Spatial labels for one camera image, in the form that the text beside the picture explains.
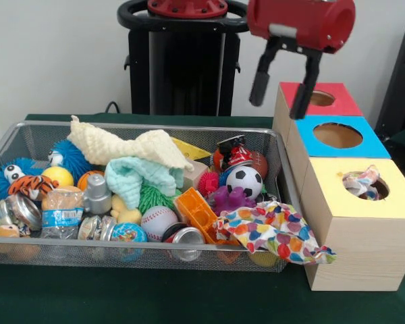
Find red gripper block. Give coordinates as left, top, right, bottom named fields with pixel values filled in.
left=246, top=0, right=357, bottom=120

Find dotted paper napkin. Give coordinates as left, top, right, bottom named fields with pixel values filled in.
left=342, top=164, right=382, bottom=200
left=213, top=200, right=338, bottom=267

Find wooden three-hole sorting box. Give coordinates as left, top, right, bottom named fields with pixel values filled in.
left=272, top=82, right=405, bottom=292

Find silver mesh bin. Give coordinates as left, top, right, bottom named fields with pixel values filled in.
left=0, top=120, right=308, bottom=274

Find brown toy football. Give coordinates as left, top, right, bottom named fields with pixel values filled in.
left=249, top=151, right=269, bottom=180

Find black and white soccer ball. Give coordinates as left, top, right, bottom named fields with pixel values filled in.
left=225, top=165, right=264, bottom=200

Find purple spiky ball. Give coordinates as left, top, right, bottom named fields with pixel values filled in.
left=211, top=185, right=258, bottom=216

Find orange plastic building block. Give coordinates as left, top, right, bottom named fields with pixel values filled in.
left=174, top=188, right=239, bottom=246

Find cream knitted cloth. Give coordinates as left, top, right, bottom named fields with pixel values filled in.
left=66, top=115, right=195, bottom=172

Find smooth yellow ball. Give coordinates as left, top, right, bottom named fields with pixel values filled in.
left=248, top=250, right=280, bottom=268

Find mint green cloth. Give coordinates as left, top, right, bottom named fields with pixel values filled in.
left=104, top=156, right=186, bottom=210

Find white baseball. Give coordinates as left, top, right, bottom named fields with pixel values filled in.
left=140, top=205, right=180, bottom=243

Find orange striped tiger plush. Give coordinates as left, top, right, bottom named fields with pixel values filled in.
left=8, top=174, right=60, bottom=200

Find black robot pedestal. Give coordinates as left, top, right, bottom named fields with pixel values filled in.
left=117, top=0, right=258, bottom=117

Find black cable loop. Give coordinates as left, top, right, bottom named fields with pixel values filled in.
left=104, top=100, right=122, bottom=115

